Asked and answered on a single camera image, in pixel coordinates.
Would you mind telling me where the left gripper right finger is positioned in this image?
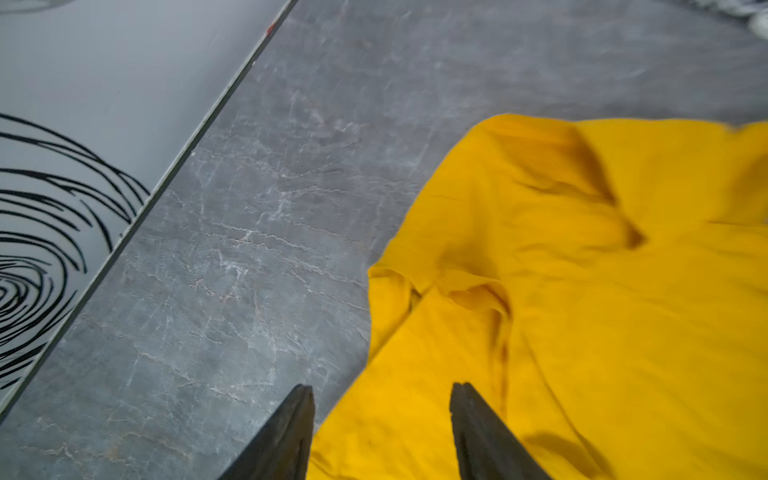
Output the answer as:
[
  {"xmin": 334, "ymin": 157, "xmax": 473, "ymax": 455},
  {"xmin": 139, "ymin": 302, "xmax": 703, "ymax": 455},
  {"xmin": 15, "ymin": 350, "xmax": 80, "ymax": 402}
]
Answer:
[{"xmin": 449, "ymin": 383, "xmax": 551, "ymax": 480}]

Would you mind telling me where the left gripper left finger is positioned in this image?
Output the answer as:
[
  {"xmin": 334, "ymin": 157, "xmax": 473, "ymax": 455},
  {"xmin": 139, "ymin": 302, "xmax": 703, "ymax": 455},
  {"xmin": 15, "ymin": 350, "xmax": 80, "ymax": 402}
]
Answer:
[{"xmin": 219, "ymin": 384, "xmax": 315, "ymax": 480}]

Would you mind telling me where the yellow t-shirt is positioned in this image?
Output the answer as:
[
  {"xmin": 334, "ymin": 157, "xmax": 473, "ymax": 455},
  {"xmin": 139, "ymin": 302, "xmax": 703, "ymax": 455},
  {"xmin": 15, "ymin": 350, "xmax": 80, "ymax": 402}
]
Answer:
[{"xmin": 308, "ymin": 115, "xmax": 767, "ymax": 479}]

